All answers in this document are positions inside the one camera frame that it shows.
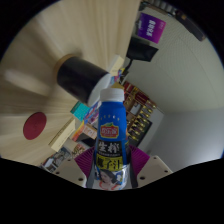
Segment beige book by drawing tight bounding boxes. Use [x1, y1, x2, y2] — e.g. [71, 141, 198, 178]
[48, 116, 77, 153]

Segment flat round red coaster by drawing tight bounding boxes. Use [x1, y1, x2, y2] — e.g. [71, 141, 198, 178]
[22, 111, 48, 141]

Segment purple sign board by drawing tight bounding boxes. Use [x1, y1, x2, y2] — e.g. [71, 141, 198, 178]
[135, 12, 167, 44]

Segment blue white-capped drink bottle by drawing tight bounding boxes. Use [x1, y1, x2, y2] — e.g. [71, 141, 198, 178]
[89, 87, 132, 191]

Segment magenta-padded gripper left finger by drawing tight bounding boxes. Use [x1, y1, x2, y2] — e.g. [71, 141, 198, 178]
[53, 146, 96, 188]

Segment wooden shelf unit with trophies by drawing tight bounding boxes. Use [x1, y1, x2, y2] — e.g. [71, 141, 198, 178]
[121, 81, 158, 148]

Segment black cup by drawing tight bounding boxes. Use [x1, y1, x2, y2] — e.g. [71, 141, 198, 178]
[54, 54, 113, 108]

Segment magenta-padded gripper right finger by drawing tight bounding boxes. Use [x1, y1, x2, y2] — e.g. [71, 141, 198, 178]
[128, 143, 174, 189]

